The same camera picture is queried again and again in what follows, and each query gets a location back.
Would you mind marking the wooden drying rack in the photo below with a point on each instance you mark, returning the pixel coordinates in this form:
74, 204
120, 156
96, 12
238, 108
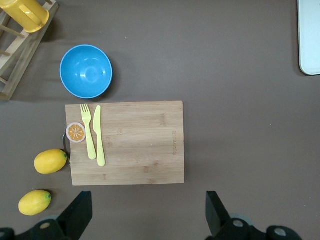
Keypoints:
22, 57

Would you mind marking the yellow lemon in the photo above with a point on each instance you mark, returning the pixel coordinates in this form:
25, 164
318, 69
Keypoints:
34, 203
50, 161

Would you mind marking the orange slice piece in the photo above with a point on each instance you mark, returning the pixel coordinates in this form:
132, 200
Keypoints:
76, 132

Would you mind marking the yellow plastic fork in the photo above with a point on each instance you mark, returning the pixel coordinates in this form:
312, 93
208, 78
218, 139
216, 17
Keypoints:
90, 140

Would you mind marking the yellow plastic knife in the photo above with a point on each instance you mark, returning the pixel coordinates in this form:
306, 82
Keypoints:
99, 140

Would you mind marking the blue bowl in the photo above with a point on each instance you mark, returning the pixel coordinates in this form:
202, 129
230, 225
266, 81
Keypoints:
86, 71

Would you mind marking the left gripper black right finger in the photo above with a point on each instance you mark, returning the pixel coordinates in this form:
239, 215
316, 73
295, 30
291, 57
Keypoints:
220, 222

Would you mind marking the yellow mug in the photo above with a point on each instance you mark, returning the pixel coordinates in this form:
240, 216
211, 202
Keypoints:
25, 12

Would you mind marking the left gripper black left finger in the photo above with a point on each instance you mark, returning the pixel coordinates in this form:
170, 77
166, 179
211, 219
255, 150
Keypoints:
72, 220

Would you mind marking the cream tray with bear print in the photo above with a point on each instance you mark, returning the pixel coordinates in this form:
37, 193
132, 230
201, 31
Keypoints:
310, 37

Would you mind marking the bamboo cutting board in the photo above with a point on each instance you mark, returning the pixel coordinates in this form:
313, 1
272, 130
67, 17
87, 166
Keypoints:
140, 145

